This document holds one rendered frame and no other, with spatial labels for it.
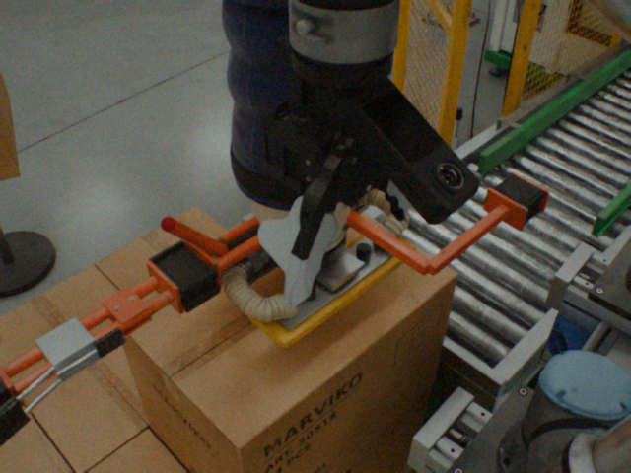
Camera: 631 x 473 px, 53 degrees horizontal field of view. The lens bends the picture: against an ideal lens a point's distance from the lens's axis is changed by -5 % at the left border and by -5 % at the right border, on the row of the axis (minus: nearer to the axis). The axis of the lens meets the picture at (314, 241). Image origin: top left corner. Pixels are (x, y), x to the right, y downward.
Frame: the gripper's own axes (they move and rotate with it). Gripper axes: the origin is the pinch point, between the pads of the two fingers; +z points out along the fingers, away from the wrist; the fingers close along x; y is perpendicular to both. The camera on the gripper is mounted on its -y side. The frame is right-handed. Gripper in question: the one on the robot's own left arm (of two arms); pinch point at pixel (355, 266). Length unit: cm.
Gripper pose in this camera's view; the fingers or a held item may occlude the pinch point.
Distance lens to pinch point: 57.8
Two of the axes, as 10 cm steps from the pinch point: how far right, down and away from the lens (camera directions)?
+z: 0.0, 7.4, 6.7
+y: -7.4, -4.5, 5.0
